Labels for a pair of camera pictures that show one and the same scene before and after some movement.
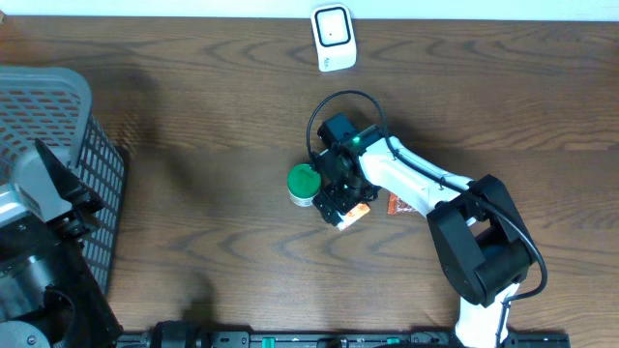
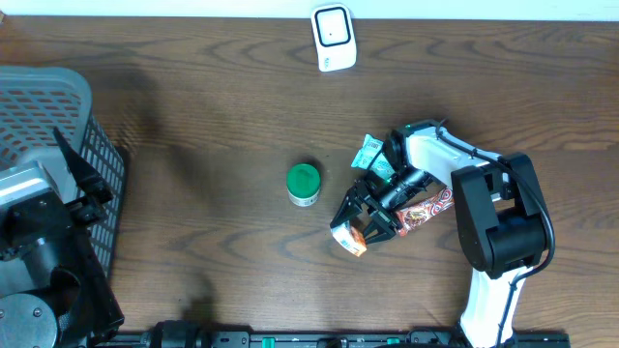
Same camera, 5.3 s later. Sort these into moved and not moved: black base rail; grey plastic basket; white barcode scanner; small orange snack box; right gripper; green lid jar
Moved: right gripper; small orange snack box
Not moved: black base rail; white barcode scanner; grey plastic basket; green lid jar
